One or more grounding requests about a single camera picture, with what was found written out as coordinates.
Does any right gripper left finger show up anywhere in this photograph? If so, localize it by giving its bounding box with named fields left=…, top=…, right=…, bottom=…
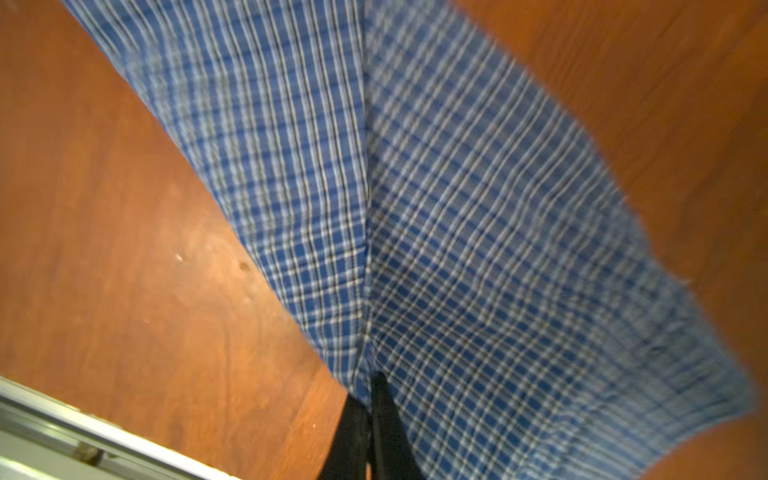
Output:
left=317, top=395, right=370, bottom=480

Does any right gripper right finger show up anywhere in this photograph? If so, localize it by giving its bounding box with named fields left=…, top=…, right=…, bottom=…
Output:
left=370, top=372, right=424, bottom=479

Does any blue small-check shirt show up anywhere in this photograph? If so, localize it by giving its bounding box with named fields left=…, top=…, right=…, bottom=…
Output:
left=67, top=1, right=753, bottom=479

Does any aluminium rail frame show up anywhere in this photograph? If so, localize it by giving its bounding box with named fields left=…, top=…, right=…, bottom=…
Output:
left=1, top=377, right=231, bottom=479

